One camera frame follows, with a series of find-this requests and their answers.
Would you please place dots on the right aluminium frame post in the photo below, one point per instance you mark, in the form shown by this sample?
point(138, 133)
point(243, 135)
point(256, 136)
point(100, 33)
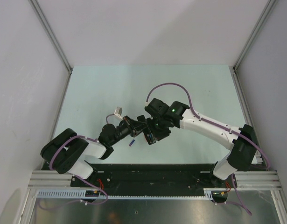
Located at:
point(269, 7)

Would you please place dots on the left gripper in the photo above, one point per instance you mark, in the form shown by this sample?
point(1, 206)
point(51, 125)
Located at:
point(134, 127)

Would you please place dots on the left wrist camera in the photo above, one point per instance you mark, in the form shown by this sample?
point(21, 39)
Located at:
point(118, 113)

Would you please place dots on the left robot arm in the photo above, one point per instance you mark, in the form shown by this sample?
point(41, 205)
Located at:
point(68, 152)

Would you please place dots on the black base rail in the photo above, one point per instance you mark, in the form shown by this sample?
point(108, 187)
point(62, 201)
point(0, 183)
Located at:
point(154, 180)

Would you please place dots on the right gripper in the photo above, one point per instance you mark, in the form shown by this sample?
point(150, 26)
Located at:
point(155, 135)

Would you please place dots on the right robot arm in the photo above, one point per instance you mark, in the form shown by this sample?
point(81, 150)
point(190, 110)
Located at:
point(241, 142)

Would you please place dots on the left aluminium frame post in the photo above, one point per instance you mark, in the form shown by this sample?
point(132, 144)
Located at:
point(50, 33)

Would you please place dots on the aluminium frame post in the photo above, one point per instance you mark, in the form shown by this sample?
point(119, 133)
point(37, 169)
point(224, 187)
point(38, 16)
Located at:
point(50, 33)
point(269, 7)

